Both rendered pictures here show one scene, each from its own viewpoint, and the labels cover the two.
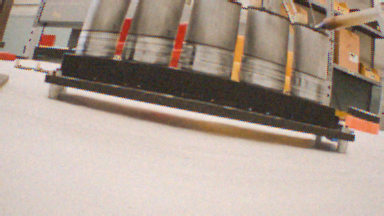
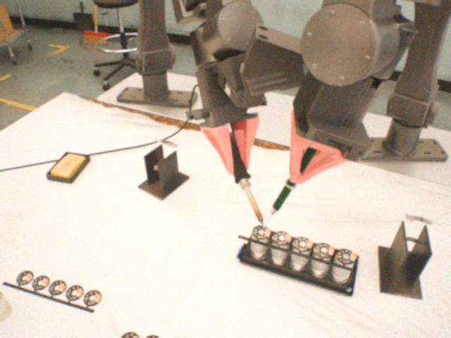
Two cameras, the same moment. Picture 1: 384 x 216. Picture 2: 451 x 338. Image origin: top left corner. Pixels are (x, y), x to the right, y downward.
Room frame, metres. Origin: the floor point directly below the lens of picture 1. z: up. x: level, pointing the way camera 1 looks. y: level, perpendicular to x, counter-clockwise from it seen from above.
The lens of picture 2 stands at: (0.65, 0.06, 1.17)
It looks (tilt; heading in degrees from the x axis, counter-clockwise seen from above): 38 degrees down; 209
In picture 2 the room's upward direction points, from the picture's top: straight up
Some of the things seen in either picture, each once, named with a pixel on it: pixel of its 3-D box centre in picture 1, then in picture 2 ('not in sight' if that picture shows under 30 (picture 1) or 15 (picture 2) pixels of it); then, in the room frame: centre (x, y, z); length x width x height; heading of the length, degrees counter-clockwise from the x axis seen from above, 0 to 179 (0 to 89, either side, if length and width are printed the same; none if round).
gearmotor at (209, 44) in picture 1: (210, 39); (299, 255); (0.34, 0.00, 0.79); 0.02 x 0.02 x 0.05
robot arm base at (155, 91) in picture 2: not in sight; (155, 84); (0.02, -0.49, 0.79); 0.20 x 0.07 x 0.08; 108
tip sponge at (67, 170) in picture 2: not in sight; (68, 167); (0.34, -0.46, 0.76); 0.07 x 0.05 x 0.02; 17
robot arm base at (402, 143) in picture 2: not in sight; (403, 134); (-0.04, 0.08, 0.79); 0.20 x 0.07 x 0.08; 118
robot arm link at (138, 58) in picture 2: not in sight; (154, 60); (0.02, -0.49, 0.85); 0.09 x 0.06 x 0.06; 144
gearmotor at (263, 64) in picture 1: (266, 54); (280, 250); (0.35, -0.03, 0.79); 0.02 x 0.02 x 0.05
